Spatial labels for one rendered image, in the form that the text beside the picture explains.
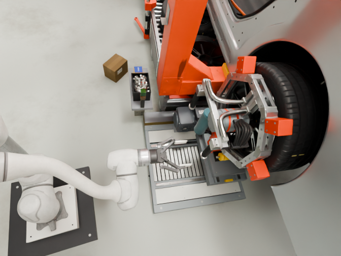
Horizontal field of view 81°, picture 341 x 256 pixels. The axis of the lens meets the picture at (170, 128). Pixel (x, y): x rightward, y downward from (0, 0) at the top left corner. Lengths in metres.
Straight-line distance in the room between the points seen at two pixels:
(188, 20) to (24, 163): 0.97
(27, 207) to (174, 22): 1.23
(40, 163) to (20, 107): 1.57
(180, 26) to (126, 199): 0.92
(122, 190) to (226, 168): 1.08
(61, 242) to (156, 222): 0.70
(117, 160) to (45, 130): 1.29
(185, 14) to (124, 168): 0.82
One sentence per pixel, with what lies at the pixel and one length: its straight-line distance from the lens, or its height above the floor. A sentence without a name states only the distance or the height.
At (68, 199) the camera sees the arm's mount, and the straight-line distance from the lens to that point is 1.55.
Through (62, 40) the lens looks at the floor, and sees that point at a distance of 2.90.
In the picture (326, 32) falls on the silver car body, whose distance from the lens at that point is 1.05.
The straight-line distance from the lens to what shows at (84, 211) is 1.56.
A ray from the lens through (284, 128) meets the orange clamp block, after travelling 0.99.
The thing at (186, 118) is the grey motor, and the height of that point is 0.41.
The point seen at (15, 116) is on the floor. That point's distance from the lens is 2.37.
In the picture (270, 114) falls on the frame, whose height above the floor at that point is 1.11.
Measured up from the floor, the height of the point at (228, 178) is 0.15.
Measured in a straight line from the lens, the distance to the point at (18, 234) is 1.68.
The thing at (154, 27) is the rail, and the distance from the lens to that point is 2.43.
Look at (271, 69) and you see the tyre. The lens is 1.15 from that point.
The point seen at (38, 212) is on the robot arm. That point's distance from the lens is 1.33.
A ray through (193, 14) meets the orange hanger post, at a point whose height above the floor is 1.21.
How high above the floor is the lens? 1.82
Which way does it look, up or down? 62 degrees down
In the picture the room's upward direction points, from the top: 19 degrees clockwise
